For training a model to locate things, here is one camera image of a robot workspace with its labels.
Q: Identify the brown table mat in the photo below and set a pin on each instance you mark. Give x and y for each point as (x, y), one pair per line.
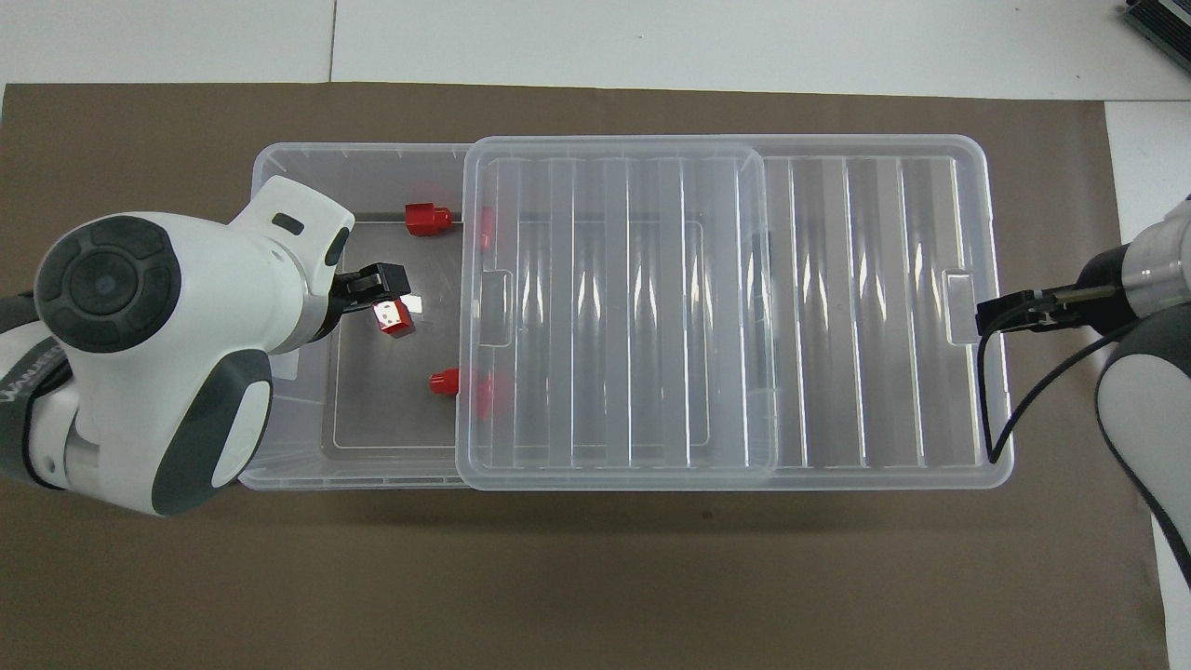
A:
(595, 577)

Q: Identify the clear ribbed plastic lid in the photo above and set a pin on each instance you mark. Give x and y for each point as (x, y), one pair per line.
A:
(837, 326)

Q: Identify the clear plastic storage box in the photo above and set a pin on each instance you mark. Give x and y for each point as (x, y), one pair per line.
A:
(391, 428)

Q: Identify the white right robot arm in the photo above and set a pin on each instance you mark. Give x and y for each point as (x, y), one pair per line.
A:
(1140, 409)

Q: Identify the red block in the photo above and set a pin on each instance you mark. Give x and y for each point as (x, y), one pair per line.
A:
(445, 381)
(426, 219)
(486, 397)
(485, 226)
(395, 319)

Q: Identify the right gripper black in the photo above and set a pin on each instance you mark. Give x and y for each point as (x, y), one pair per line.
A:
(1107, 312)

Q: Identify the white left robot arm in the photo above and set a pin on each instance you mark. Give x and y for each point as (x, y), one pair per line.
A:
(214, 279)

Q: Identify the grey ribbed device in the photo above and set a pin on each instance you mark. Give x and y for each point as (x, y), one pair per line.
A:
(1163, 23)

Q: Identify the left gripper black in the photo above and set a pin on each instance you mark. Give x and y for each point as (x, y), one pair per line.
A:
(349, 298)

